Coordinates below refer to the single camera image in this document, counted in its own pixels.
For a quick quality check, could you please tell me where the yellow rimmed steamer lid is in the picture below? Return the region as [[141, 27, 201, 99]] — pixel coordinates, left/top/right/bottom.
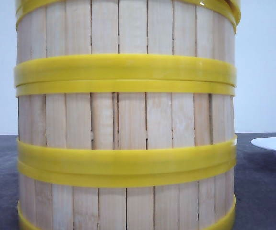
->
[[195, 0, 241, 27]]

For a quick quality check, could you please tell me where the front bamboo steamer basket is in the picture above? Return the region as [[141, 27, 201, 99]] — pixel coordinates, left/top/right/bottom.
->
[[17, 152, 236, 230]]

